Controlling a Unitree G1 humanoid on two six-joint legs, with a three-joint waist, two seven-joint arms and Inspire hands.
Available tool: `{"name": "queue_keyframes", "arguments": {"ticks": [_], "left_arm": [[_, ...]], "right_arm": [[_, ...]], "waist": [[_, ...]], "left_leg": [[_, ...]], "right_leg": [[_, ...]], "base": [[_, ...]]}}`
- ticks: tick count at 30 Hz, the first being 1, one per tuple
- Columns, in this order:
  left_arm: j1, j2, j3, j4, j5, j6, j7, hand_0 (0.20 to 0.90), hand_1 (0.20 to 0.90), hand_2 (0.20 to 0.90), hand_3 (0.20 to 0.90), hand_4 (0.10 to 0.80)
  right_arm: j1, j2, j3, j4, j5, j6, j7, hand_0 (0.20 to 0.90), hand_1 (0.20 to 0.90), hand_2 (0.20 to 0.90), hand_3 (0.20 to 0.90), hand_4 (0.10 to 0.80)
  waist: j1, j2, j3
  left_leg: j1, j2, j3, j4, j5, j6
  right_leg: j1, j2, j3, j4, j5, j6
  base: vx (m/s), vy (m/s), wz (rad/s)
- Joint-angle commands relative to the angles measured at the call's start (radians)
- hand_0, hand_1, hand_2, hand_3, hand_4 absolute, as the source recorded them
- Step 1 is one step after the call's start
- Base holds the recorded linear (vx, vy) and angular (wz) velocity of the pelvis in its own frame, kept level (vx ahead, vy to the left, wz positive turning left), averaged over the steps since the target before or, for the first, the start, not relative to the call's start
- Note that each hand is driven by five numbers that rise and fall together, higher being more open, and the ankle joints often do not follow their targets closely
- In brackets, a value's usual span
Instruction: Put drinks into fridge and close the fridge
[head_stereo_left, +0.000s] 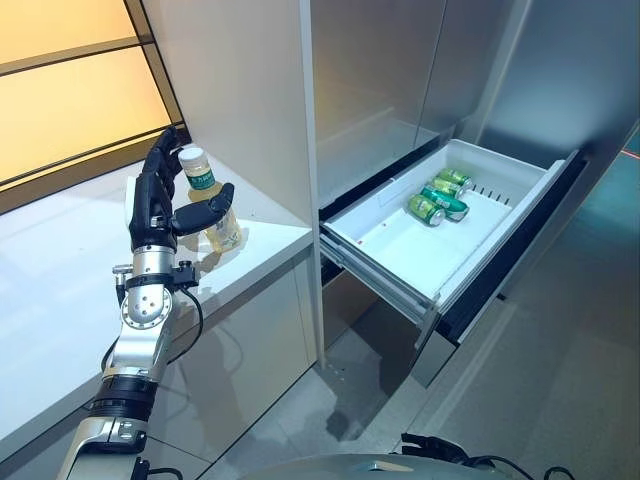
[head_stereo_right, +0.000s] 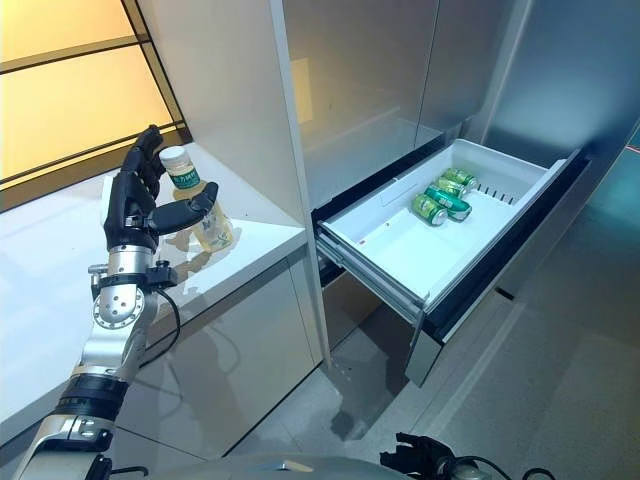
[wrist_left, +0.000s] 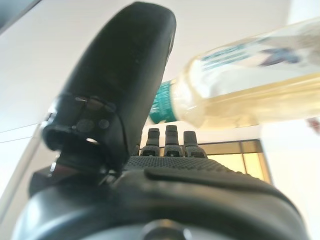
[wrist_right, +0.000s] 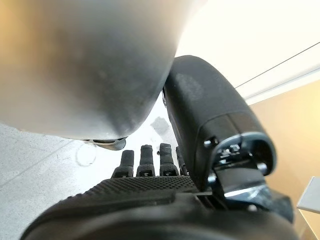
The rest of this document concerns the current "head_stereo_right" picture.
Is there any metal drawer slide rail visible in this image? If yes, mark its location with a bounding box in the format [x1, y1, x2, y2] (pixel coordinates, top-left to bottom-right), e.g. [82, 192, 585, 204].
[315, 229, 429, 327]

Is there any white open drawer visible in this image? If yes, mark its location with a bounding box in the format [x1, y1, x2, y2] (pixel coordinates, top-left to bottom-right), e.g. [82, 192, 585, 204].
[404, 148, 592, 389]

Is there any lit window with black frame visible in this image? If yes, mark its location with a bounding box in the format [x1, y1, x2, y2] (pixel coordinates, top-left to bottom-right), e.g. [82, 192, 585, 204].
[0, 0, 189, 199]

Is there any yellow tea bottle white cap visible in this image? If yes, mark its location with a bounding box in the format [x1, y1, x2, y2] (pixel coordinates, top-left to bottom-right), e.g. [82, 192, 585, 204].
[158, 147, 237, 251]

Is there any tall white cabinet panel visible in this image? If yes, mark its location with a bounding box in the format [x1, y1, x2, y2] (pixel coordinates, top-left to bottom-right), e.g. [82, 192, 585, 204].
[134, 0, 332, 357]

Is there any dark green drink can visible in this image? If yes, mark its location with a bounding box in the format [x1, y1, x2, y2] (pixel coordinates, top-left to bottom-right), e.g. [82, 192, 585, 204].
[423, 184, 473, 222]

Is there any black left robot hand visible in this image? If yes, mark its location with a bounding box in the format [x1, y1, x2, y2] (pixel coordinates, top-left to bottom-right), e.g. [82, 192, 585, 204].
[102, 125, 220, 250]

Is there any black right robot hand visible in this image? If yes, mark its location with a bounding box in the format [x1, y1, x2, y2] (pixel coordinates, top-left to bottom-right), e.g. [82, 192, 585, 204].
[379, 432, 458, 474]

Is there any silver robot torso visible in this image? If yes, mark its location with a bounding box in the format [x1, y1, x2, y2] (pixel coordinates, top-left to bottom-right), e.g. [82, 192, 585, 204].
[164, 457, 401, 480]

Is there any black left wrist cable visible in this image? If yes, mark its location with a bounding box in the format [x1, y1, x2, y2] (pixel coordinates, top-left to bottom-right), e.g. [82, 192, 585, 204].
[139, 284, 182, 369]

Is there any stainless steel fridge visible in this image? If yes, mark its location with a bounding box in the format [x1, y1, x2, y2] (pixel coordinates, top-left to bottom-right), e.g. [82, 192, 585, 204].
[269, 0, 640, 354]

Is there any white fridge drawer bin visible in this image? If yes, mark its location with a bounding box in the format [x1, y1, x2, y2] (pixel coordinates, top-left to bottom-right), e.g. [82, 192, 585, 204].
[319, 138, 567, 307]

